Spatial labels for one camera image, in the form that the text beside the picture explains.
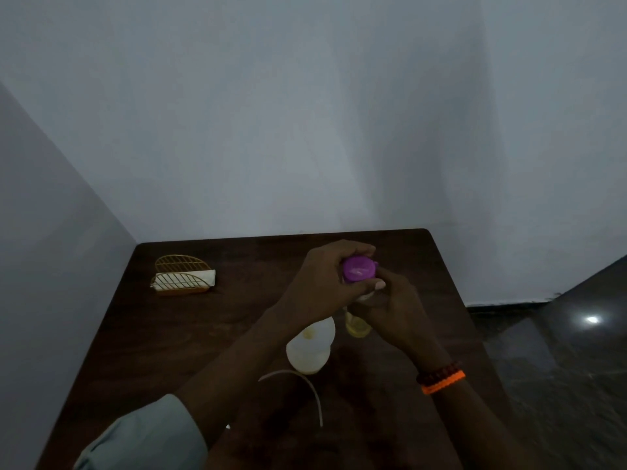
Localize person's right forearm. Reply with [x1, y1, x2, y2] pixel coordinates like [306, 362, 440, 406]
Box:
[422, 382, 532, 470]

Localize white plastic container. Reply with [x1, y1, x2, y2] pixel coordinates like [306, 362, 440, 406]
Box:
[286, 316, 337, 376]

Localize white plastic tube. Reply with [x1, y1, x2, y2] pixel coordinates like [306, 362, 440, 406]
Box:
[258, 369, 324, 429]

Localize gold wire napkin holder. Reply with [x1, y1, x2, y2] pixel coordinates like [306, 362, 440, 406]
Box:
[150, 254, 217, 296]

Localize dark beaded bracelet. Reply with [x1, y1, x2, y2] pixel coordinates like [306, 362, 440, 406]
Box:
[416, 360, 462, 386]

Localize person's right hand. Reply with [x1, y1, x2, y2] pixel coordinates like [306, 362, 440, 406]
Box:
[349, 265, 447, 370]

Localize clear bottle with purple cap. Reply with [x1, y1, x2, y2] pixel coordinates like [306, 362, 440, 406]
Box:
[341, 255, 381, 338]

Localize person's left hand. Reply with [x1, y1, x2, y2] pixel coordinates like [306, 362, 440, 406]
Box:
[276, 240, 387, 332]

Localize orange braided bracelet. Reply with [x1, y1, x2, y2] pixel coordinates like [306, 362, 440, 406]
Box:
[421, 369, 466, 396]

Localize white paper napkins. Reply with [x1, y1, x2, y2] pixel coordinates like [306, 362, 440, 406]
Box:
[151, 269, 217, 292]

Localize person's left forearm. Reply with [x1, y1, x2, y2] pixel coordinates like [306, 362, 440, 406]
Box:
[174, 305, 297, 451]

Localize light green shirt sleeve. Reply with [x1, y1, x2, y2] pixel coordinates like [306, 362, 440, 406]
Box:
[72, 393, 210, 470]

